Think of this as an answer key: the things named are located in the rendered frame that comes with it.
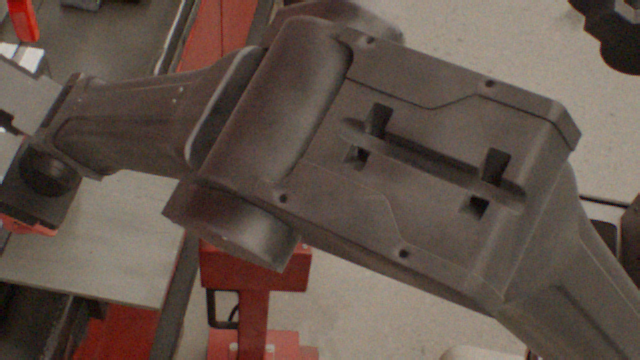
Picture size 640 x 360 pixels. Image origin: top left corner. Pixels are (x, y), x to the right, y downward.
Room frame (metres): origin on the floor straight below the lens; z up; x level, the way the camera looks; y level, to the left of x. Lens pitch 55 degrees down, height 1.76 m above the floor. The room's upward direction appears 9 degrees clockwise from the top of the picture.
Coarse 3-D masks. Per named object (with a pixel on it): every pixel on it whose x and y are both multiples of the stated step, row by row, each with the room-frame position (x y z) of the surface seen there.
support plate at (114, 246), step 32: (0, 160) 0.50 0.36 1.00; (96, 192) 0.47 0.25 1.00; (128, 192) 0.48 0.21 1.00; (160, 192) 0.49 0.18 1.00; (64, 224) 0.43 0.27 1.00; (96, 224) 0.43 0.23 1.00; (128, 224) 0.44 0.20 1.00; (160, 224) 0.45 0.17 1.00; (32, 256) 0.38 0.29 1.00; (64, 256) 0.39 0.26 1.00; (96, 256) 0.40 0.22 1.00; (128, 256) 0.40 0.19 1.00; (160, 256) 0.41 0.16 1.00; (64, 288) 0.35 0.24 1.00; (96, 288) 0.36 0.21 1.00; (128, 288) 0.37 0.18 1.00; (160, 288) 0.37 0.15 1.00
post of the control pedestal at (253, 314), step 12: (240, 300) 0.63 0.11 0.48; (252, 300) 0.63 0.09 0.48; (264, 300) 0.63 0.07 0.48; (240, 312) 0.63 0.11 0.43; (252, 312) 0.63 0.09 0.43; (264, 312) 0.63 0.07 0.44; (240, 324) 0.63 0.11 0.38; (252, 324) 0.63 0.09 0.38; (264, 324) 0.63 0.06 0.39; (240, 336) 0.63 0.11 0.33; (252, 336) 0.63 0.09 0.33; (264, 336) 0.63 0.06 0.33; (240, 348) 0.63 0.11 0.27; (252, 348) 0.63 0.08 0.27; (264, 348) 0.64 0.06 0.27
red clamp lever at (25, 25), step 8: (8, 0) 0.59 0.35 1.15; (16, 0) 0.60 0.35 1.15; (24, 0) 0.60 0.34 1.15; (8, 8) 0.59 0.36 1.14; (16, 8) 0.59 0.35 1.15; (24, 8) 0.59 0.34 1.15; (32, 8) 0.60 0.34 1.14; (16, 16) 0.59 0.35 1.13; (24, 16) 0.59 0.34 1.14; (32, 16) 0.60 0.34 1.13; (16, 24) 0.59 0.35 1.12; (24, 24) 0.59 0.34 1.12; (32, 24) 0.60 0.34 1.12; (16, 32) 0.59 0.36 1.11; (24, 32) 0.59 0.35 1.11; (32, 32) 0.59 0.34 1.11; (24, 40) 0.59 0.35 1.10; (32, 40) 0.59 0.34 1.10
